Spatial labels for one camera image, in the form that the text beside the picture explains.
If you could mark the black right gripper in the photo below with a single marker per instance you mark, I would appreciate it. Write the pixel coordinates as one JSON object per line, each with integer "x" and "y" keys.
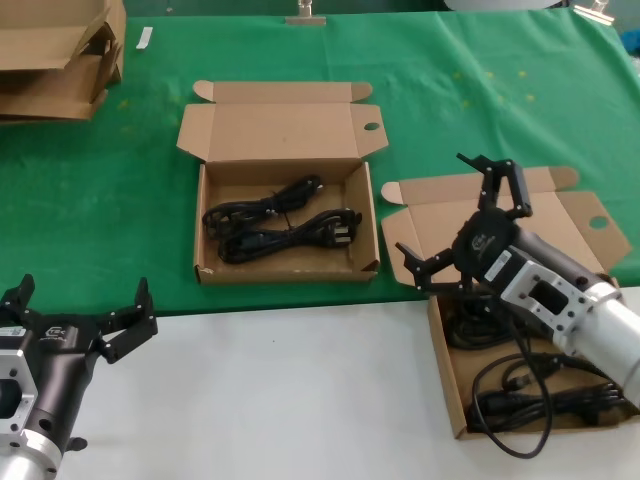
{"x": 482, "y": 245}

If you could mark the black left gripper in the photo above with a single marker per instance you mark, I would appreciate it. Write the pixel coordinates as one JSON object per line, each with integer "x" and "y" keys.
{"x": 60, "y": 345}

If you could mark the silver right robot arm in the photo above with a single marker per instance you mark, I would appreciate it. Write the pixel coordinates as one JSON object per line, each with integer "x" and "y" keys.
{"x": 615, "y": 325}

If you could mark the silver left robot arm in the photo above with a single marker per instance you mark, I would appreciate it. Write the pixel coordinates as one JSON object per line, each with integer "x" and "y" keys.
{"x": 30, "y": 460}

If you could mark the stacked cardboard box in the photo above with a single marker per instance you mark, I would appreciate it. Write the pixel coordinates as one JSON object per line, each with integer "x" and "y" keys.
{"x": 40, "y": 30}
{"x": 45, "y": 95}

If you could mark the open cardboard box with dented rim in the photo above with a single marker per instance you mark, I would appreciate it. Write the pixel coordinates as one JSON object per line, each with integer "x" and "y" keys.
{"x": 275, "y": 130}

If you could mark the green table cloth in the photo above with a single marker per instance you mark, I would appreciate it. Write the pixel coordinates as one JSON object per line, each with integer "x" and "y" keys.
{"x": 100, "y": 200}

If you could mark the metal table clamp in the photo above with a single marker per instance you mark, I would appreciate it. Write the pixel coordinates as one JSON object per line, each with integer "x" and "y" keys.
{"x": 595, "y": 10}
{"x": 305, "y": 20}

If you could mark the white label strip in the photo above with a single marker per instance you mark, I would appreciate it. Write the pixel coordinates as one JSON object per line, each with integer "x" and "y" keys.
{"x": 144, "y": 39}

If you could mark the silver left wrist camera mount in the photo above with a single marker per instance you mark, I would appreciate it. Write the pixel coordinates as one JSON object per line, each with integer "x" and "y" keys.
{"x": 12, "y": 390}

